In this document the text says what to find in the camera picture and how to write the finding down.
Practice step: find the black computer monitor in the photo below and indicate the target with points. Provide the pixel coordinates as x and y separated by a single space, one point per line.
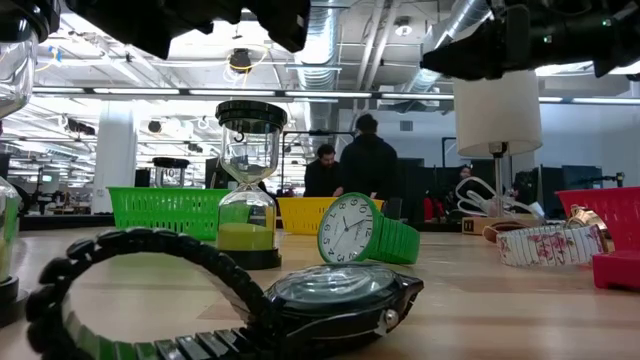
582 177

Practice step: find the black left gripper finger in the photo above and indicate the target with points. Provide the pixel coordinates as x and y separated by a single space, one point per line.
285 20
150 20

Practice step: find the red plastic basket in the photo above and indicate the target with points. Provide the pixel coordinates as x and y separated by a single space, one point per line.
620 210

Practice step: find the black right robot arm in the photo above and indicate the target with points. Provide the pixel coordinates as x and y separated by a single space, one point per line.
620 35

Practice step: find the silver ventilation duct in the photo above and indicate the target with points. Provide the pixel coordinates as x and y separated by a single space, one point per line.
315 60

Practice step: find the white pillar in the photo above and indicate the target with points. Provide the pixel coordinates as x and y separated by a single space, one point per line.
115 160

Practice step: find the black metal table frame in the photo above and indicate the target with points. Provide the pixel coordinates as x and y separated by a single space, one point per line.
65 221

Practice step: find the yellow plastic basket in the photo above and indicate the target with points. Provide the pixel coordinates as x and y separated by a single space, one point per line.
300 215

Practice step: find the white floral band wristwatch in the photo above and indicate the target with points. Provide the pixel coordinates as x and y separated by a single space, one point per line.
550 245

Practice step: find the black ceiling device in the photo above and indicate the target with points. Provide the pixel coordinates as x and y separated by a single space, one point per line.
240 59

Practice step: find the black wristwatch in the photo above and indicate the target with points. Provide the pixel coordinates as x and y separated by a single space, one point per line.
340 310

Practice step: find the green sand hourglass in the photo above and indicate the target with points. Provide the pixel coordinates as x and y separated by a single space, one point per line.
25 20
247 235

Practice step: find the green plastic basket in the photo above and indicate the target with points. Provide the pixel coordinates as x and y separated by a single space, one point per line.
170 212

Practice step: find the green wristwatch white dial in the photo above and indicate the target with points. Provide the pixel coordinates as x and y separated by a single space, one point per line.
395 242

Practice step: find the person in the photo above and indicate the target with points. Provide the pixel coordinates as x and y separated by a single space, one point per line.
367 160
322 175
465 172

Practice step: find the ceiling light strip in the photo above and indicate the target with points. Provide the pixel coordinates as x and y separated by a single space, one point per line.
230 92

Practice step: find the red plastic box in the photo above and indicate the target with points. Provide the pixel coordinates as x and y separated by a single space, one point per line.
617 270

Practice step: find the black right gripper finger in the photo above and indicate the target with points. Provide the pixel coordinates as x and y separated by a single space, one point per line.
470 57

